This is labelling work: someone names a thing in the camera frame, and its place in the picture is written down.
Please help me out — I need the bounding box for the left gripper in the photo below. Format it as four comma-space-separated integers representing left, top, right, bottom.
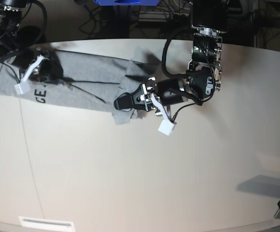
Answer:
113, 77, 162, 116

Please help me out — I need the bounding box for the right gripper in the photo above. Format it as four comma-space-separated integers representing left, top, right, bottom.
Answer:
12, 48, 64, 82

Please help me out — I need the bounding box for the grey T-shirt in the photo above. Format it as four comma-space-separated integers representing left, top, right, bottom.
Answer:
0, 50, 156, 125

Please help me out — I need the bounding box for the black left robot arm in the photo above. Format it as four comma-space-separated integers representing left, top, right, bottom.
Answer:
113, 0, 229, 116

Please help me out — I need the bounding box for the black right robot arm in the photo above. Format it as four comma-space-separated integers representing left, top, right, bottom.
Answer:
0, 0, 63, 84

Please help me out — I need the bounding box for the blue plastic part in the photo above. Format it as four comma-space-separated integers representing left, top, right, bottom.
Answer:
94, 0, 160, 6

